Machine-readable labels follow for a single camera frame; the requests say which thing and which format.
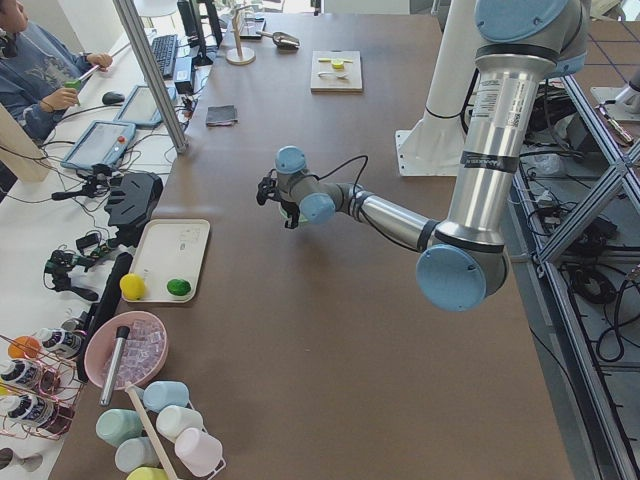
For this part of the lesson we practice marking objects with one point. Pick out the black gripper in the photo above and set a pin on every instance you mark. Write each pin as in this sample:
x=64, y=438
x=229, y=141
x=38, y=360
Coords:
x=289, y=208

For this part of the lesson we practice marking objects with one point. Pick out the white plastic spoon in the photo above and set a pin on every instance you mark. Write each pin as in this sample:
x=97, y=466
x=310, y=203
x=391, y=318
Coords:
x=333, y=75

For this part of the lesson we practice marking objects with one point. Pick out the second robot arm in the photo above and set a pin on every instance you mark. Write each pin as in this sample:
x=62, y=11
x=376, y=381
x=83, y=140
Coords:
x=621, y=103

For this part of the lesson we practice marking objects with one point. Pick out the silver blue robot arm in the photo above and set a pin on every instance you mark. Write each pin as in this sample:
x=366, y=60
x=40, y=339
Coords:
x=462, y=258

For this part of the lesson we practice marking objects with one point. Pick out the light green bowl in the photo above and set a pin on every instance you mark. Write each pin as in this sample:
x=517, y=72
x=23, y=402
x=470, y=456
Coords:
x=301, y=222

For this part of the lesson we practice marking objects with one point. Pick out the pink bowl with ice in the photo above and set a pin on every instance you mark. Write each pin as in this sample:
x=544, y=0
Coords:
x=145, y=349

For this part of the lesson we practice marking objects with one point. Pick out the cream plastic tray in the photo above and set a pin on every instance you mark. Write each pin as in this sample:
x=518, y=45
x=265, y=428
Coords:
x=170, y=248

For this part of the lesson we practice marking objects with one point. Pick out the dark grey cloth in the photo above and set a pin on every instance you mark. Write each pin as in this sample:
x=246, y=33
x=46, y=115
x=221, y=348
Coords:
x=225, y=115

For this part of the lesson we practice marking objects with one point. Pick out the green lime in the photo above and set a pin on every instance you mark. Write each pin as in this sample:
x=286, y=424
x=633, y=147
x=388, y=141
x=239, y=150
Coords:
x=178, y=287

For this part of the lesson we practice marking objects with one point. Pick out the black device stand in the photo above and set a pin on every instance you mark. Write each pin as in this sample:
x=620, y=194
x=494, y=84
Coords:
x=132, y=199

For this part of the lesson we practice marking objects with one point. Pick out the wooden cutting board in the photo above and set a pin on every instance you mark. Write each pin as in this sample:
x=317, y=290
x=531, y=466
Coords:
x=353, y=85

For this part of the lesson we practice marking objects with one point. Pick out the yellow plastic knife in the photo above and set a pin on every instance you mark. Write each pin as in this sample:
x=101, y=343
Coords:
x=329, y=60

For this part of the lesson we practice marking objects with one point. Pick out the wooden mug tree stand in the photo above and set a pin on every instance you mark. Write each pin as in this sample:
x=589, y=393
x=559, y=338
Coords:
x=240, y=55

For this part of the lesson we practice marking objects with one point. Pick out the metal scoop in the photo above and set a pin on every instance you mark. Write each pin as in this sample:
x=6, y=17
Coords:
x=281, y=40

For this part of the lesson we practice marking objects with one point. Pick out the far blue teach pendant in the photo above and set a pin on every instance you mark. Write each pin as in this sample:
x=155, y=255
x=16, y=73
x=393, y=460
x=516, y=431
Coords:
x=139, y=108

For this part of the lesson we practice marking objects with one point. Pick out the blue teach pendant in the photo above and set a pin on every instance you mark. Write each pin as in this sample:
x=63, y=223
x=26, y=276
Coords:
x=139, y=108
x=103, y=143

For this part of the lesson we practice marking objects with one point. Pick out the near blue teach pendant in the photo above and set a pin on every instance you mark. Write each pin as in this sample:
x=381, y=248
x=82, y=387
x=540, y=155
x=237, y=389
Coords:
x=103, y=143

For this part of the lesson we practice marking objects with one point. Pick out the metal muddler tool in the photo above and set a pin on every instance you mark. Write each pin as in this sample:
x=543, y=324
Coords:
x=110, y=380

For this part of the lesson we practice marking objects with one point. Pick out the black keyboard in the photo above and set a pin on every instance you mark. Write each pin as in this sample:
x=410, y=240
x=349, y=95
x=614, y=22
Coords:
x=164, y=49

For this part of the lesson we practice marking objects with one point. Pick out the black computer mouse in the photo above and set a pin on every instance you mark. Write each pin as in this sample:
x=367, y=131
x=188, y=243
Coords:
x=112, y=98

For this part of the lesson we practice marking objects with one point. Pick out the light blue cup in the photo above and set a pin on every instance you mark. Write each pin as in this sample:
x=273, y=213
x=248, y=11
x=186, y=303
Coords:
x=161, y=394

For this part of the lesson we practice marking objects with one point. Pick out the black monitor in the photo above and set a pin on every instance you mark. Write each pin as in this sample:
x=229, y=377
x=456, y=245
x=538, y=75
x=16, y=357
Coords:
x=193, y=27

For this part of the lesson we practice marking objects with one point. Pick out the white cup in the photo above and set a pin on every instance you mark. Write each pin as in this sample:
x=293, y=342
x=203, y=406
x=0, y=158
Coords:
x=173, y=420

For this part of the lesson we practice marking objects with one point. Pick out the wooden stirring stick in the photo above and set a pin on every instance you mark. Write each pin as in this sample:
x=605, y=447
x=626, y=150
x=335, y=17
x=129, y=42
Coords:
x=137, y=403

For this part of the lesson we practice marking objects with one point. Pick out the pink cup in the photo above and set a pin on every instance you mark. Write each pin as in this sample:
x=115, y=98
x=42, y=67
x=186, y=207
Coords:
x=200, y=452

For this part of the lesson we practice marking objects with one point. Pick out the mint green cup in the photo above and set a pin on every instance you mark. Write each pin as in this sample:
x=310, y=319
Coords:
x=115, y=426

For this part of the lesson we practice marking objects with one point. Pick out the pale teal cup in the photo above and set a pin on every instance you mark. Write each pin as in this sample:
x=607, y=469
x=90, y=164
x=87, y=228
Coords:
x=134, y=453

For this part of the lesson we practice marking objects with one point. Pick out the seated person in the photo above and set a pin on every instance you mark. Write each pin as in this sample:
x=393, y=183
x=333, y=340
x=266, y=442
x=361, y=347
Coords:
x=36, y=69

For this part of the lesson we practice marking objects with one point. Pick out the orange fruit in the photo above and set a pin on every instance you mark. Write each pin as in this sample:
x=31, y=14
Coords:
x=24, y=347

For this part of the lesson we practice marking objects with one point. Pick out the yellow cup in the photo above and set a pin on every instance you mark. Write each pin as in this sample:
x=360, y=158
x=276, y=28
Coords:
x=147, y=473

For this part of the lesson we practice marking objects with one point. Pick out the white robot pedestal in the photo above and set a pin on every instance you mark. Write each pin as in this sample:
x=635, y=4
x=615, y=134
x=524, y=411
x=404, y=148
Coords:
x=434, y=145

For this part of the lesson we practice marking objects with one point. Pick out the aluminium frame post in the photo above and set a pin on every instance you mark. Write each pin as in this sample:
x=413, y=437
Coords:
x=135, y=31

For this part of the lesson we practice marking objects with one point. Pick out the copper wire bottle rack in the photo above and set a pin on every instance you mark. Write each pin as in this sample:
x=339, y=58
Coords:
x=38, y=396

